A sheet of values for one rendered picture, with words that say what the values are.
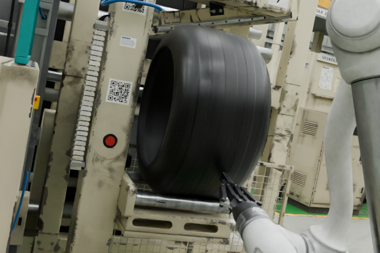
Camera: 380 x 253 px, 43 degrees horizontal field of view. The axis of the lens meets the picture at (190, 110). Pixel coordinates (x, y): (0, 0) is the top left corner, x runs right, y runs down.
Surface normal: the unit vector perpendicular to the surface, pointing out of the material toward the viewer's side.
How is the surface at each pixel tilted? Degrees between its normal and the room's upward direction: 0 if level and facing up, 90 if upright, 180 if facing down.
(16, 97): 90
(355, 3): 85
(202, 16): 90
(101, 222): 90
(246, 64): 51
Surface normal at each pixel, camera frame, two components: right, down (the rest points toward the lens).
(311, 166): -0.87, -0.14
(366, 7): -0.56, -0.15
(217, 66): 0.36, -0.43
